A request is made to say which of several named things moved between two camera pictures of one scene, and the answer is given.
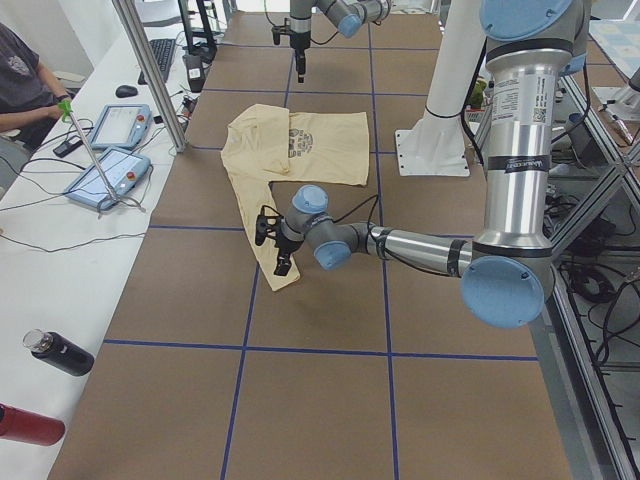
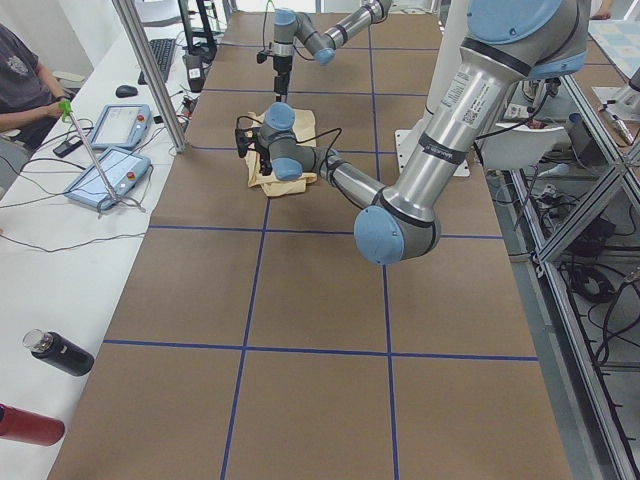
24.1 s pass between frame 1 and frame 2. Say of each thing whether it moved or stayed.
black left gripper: moved
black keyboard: stayed
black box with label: stayed
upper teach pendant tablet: stayed
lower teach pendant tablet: stayed
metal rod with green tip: stayed
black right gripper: moved
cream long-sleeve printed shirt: moved
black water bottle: stayed
